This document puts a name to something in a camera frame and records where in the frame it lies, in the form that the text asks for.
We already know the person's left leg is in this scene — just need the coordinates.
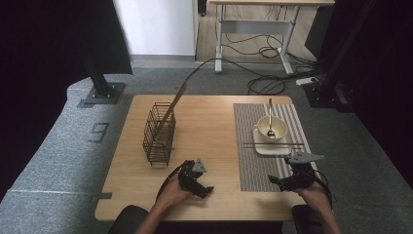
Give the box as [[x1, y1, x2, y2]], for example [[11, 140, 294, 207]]
[[107, 204, 151, 234]]

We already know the grey floor socket plate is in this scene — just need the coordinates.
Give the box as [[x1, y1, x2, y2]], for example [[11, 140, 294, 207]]
[[87, 122, 110, 143]]

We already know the grey striped woven placemat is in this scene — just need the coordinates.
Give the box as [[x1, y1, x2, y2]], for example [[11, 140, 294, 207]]
[[233, 102, 319, 193]]

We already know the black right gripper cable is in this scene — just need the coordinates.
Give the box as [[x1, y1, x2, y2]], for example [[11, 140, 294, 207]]
[[312, 171, 336, 209]]

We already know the white rectangular plate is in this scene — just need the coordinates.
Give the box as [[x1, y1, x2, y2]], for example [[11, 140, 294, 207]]
[[251, 126, 293, 157]]

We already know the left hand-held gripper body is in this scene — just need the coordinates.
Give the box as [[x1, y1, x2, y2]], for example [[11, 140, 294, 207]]
[[177, 158, 208, 197]]

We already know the cream ceramic bowl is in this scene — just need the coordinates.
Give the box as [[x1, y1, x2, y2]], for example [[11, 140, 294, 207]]
[[253, 115, 288, 142]]

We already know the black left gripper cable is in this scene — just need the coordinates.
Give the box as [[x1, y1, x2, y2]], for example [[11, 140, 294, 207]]
[[155, 167, 185, 204]]

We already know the brown wooden chopstick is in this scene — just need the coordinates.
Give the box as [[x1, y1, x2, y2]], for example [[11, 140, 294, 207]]
[[241, 144, 304, 150], [157, 81, 189, 142], [243, 141, 305, 146], [155, 80, 188, 141]]

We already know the white panel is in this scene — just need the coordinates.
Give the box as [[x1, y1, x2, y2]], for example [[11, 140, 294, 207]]
[[112, 0, 200, 57]]

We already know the metal spoon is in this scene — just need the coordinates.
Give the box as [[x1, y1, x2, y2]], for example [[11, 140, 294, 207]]
[[266, 97, 277, 138]]

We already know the coiled black floor cable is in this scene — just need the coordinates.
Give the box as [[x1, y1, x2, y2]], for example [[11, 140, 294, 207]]
[[246, 74, 286, 97]]

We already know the black curtain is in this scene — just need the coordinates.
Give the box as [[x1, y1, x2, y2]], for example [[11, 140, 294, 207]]
[[305, 0, 413, 191], [0, 0, 133, 203]]

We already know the person's right hand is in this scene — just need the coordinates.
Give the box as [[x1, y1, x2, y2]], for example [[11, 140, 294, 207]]
[[293, 180, 333, 215]]

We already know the black stand with grey base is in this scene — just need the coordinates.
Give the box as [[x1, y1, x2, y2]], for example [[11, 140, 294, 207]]
[[77, 53, 127, 109]]

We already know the long black floor cable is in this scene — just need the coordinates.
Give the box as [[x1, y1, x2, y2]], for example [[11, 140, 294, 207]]
[[184, 58, 261, 83]]

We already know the bundle of black cables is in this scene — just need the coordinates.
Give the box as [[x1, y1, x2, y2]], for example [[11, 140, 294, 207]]
[[223, 4, 322, 77]]

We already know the dark wire cutlery basket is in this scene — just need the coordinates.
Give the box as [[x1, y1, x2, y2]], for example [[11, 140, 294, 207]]
[[141, 101, 177, 167]]

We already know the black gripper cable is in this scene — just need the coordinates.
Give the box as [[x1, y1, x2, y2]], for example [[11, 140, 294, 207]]
[[312, 171, 336, 209], [155, 167, 185, 204]]

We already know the person's left hand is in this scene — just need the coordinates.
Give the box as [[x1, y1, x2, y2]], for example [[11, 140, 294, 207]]
[[159, 175, 193, 211]]

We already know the white-legged wooden desk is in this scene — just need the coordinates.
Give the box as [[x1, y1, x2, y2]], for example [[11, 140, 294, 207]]
[[207, 0, 336, 75]]

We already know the white power strip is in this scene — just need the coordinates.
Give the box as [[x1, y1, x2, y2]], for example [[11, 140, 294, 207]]
[[295, 76, 319, 87]]

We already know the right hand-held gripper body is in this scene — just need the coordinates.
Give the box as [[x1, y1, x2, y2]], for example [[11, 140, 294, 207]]
[[282, 151, 325, 193]]

